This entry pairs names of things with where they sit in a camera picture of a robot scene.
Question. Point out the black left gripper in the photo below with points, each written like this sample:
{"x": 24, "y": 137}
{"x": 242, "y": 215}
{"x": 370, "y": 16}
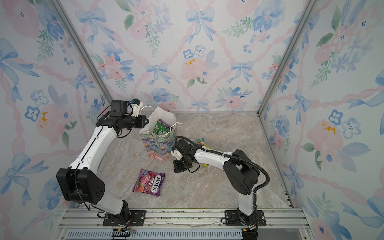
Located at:
{"x": 142, "y": 124}

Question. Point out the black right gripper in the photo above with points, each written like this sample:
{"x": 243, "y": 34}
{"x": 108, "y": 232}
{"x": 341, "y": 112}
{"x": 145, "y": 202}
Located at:
{"x": 177, "y": 169}

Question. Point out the green Fox's candy bag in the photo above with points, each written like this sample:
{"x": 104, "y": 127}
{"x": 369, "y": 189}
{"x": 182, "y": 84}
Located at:
{"x": 161, "y": 128}

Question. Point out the floral paper gift bag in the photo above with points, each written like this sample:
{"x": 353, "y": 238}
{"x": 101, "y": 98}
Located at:
{"x": 159, "y": 146}

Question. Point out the purple Fox's bag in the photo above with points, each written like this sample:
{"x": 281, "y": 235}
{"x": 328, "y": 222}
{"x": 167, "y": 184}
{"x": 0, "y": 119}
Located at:
{"x": 164, "y": 122}
{"x": 149, "y": 182}

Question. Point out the yellow snack bag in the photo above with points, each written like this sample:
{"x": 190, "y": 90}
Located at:
{"x": 205, "y": 164}

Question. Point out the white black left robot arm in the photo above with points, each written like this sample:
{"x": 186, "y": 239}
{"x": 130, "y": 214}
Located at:
{"x": 79, "y": 183}

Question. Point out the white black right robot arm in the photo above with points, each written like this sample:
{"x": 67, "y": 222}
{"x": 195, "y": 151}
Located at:
{"x": 242, "y": 175}

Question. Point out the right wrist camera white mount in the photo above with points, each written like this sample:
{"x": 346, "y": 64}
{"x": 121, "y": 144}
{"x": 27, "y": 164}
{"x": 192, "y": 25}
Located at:
{"x": 176, "y": 154}

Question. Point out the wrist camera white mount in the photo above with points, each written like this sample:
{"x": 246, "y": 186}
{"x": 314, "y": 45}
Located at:
{"x": 136, "y": 107}
{"x": 176, "y": 154}

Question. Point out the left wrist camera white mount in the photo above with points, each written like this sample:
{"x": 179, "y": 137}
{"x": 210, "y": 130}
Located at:
{"x": 136, "y": 107}

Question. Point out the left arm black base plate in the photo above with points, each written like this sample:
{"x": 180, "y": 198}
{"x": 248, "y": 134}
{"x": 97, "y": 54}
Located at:
{"x": 133, "y": 218}

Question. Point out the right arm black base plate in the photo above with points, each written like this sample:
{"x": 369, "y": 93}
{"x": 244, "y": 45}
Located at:
{"x": 235, "y": 218}

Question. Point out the aluminium front rail frame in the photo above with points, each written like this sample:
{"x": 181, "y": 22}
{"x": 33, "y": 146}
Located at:
{"x": 185, "y": 224}

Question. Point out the left aluminium corner post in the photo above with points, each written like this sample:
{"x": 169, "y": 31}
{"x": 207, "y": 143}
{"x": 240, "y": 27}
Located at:
{"x": 64, "y": 19}

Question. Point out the aluminium corner post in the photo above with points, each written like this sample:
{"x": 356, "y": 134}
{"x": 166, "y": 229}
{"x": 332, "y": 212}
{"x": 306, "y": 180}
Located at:
{"x": 291, "y": 47}
{"x": 64, "y": 19}

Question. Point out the right aluminium corner post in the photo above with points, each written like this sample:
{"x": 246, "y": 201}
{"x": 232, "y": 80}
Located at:
{"x": 291, "y": 47}

